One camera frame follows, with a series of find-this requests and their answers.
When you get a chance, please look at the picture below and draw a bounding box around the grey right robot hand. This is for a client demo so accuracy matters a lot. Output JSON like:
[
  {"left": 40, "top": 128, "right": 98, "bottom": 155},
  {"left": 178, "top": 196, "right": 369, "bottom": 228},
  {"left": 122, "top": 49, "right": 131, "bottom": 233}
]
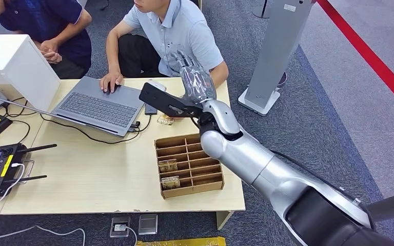
[{"left": 169, "top": 50, "right": 217, "bottom": 105}]

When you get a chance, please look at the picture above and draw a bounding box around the gold wrapped card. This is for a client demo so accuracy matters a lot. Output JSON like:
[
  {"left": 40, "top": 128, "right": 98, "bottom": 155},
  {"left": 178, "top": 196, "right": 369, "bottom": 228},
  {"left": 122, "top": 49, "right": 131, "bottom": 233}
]
[
  {"left": 160, "top": 175, "right": 181, "bottom": 191},
  {"left": 158, "top": 158, "right": 179, "bottom": 173},
  {"left": 156, "top": 114, "right": 176, "bottom": 126}
]

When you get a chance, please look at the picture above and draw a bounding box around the person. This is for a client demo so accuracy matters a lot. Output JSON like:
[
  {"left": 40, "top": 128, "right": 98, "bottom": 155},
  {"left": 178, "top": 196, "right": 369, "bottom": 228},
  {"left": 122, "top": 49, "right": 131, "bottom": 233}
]
[
  {"left": 0, "top": 0, "right": 93, "bottom": 80},
  {"left": 99, "top": 0, "right": 229, "bottom": 94}
]

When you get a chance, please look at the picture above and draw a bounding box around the person's hand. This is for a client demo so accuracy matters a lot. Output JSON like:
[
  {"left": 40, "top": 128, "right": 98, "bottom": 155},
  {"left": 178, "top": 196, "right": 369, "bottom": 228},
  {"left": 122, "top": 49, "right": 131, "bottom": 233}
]
[
  {"left": 99, "top": 70, "right": 124, "bottom": 94},
  {"left": 40, "top": 39, "right": 63, "bottom": 65}
]

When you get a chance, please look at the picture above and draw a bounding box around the white computer mouse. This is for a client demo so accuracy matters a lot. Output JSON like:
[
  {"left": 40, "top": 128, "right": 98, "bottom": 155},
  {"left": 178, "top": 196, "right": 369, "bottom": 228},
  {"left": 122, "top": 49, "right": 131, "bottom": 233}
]
[{"left": 147, "top": 80, "right": 167, "bottom": 93}]

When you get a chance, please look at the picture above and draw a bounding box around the grey pillar stand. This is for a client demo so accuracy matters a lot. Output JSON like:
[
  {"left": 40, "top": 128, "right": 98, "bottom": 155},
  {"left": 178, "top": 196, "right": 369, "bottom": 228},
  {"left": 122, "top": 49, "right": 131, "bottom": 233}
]
[{"left": 237, "top": 0, "right": 317, "bottom": 117}]

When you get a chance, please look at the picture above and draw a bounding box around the cardboard divider box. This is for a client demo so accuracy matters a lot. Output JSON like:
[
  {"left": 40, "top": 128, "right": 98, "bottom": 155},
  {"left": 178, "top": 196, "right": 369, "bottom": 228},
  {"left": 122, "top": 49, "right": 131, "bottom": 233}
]
[{"left": 154, "top": 133, "right": 225, "bottom": 200}]

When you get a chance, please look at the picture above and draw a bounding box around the grey laptop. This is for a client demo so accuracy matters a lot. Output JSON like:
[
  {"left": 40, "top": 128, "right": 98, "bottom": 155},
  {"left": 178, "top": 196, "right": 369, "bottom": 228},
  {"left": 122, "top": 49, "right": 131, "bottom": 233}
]
[{"left": 0, "top": 76, "right": 146, "bottom": 138}]

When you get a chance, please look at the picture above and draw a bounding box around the wooden desk leg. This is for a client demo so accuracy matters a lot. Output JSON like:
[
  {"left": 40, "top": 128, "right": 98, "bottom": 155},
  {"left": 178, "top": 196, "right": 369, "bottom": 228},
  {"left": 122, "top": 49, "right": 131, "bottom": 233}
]
[{"left": 215, "top": 211, "right": 234, "bottom": 231}]

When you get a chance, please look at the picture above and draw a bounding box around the grey floor socket cover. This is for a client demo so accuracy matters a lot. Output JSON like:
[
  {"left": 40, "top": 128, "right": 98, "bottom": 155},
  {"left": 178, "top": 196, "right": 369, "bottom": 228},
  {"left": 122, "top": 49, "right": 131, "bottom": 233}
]
[{"left": 137, "top": 213, "right": 159, "bottom": 236}]

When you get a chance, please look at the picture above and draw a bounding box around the yellow strip object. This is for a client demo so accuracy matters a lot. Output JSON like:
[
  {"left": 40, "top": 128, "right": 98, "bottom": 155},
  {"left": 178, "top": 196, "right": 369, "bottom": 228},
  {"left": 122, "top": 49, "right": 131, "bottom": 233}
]
[{"left": 136, "top": 236, "right": 227, "bottom": 246}]

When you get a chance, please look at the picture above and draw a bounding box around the floor power socket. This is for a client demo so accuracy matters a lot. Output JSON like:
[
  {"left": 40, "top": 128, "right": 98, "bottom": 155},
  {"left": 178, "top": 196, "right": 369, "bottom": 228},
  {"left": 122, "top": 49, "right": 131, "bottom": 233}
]
[{"left": 109, "top": 216, "right": 132, "bottom": 238}]

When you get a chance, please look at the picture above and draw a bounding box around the red floor tape line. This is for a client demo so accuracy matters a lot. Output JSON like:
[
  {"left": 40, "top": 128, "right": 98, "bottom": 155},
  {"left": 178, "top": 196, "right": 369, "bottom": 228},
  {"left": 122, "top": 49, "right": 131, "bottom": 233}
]
[{"left": 317, "top": 0, "right": 394, "bottom": 118}]

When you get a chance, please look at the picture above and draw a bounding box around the white box case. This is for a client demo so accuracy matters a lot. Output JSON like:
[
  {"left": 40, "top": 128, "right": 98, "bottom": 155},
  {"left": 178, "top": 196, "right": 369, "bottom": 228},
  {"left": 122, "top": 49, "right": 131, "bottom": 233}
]
[{"left": 0, "top": 34, "right": 62, "bottom": 112}]

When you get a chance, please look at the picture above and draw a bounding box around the grey metal bar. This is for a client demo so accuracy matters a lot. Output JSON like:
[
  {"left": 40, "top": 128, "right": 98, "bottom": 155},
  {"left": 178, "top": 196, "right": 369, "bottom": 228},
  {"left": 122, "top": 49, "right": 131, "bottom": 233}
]
[{"left": 366, "top": 189, "right": 394, "bottom": 222}]

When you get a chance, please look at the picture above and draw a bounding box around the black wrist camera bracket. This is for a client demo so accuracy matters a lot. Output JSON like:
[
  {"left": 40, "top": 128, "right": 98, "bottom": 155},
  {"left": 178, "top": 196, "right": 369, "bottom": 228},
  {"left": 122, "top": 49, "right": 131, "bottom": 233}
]
[{"left": 139, "top": 82, "right": 204, "bottom": 118}]

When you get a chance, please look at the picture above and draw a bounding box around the black laptop cable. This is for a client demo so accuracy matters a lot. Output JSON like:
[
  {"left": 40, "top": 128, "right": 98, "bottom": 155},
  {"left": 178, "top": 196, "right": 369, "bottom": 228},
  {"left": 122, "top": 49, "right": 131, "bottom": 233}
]
[{"left": 40, "top": 113, "right": 152, "bottom": 146}]

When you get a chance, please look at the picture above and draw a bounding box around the white socket cable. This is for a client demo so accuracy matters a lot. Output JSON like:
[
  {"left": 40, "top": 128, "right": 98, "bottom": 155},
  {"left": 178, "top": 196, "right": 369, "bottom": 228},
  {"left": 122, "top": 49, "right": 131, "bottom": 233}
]
[{"left": 123, "top": 225, "right": 139, "bottom": 246}]

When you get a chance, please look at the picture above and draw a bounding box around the black desk cable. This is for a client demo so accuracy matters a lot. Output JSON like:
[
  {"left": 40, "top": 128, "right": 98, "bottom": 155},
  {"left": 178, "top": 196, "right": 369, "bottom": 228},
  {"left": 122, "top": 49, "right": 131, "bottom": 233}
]
[{"left": 0, "top": 96, "right": 32, "bottom": 144}]

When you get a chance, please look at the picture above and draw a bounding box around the white controller cable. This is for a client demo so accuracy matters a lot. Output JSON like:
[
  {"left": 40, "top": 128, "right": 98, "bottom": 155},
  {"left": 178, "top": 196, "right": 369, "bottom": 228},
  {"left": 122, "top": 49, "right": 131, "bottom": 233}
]
[{"left": 0, "top": 162, "right": 26, "bottom": 206}]

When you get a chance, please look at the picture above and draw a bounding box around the white floor cable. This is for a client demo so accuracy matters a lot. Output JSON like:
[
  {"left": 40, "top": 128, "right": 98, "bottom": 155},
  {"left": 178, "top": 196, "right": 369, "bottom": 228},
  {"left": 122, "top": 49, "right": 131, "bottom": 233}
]
[{"left": 0, "top": 225, "right": 87, "bottom": 246}]

